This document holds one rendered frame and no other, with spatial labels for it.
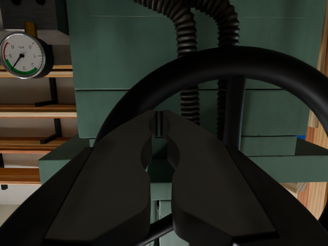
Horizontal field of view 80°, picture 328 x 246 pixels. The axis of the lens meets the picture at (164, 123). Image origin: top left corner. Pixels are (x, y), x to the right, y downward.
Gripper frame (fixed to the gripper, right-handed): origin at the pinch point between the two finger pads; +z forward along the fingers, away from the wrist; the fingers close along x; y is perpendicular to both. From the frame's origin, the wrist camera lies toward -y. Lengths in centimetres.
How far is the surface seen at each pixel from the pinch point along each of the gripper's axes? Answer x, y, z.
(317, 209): 137, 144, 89
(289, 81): 11.6, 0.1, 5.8
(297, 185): 30.1, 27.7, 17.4
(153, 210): -2, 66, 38
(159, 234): 0.1, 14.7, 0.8
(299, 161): 28.3, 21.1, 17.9
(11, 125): -222, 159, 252
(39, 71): -16.6, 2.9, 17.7
